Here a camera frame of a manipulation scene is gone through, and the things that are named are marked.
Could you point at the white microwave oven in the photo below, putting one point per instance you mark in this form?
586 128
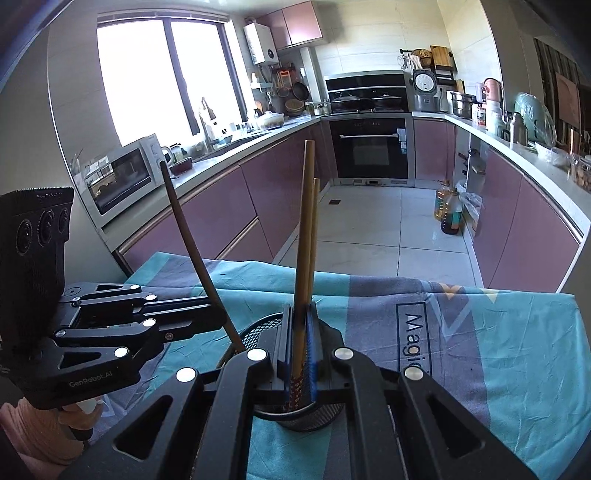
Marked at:
120 180

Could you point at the pink kitchen appliance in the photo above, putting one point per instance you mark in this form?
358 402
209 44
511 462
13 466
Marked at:
492 90

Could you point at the green dome food cover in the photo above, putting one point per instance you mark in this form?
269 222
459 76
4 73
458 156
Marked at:
535 115

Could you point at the white rice cooker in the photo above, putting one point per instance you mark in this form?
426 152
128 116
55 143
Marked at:
425 90

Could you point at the wooden chopstick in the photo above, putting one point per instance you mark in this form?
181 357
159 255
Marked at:
312 240
194 258
304 230

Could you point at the black built-in oven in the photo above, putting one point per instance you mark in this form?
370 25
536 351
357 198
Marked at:
369 152

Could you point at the black lidded wok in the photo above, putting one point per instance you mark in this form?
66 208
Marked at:
349 102

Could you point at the clear plastic bag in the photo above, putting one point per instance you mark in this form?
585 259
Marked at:
472 206

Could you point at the dark cooking oil bottle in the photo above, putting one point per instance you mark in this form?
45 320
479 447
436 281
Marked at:
452 217

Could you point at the black lidded pan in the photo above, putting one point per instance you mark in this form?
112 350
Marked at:
388 102

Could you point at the woven basket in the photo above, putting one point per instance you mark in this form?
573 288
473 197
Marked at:
294 107

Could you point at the pink base cabinets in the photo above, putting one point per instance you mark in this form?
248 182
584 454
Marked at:
221 207
517 221

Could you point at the black range hood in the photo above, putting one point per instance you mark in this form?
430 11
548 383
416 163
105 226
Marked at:
364 85

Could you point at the yellow cooking oil bottle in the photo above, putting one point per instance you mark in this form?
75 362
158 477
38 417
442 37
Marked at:
441 205

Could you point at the teal and grey tablecloth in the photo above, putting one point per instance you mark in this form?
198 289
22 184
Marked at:
461 392

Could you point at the white water heater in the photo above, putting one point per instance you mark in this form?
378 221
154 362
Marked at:
261 44

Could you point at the hanging black frying pan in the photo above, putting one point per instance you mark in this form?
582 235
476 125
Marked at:
300 91

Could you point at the person's left forearm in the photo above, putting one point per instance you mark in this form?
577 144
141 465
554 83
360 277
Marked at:
32 434

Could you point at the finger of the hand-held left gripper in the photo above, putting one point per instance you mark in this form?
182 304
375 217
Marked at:
184 325
175 302

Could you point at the steel stock pot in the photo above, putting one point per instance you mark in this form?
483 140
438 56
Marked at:
461 105

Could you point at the pink wall cabinet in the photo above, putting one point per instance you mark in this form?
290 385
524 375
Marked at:
300 23

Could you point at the wooden cutting board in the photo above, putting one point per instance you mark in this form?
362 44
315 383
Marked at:
441 56

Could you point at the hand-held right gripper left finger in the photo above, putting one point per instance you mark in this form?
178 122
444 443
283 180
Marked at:
290 383

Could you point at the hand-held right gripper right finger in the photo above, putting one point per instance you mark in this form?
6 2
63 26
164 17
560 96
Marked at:
314 383

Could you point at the black mesh utensil holder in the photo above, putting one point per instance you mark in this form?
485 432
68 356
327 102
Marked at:
249 334

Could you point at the steel thermos jug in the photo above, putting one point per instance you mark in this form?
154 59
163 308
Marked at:
518 131

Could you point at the kitchen window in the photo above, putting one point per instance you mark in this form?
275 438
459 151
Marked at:
138 78

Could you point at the person's left hand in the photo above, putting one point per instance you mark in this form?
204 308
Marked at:
76 415

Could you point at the glass kettle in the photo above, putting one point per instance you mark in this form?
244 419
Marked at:
171 154

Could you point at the white casserole pot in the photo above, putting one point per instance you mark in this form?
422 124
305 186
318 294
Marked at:
270 121

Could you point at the kitchen faucet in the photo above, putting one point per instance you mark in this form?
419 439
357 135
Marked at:
206 120

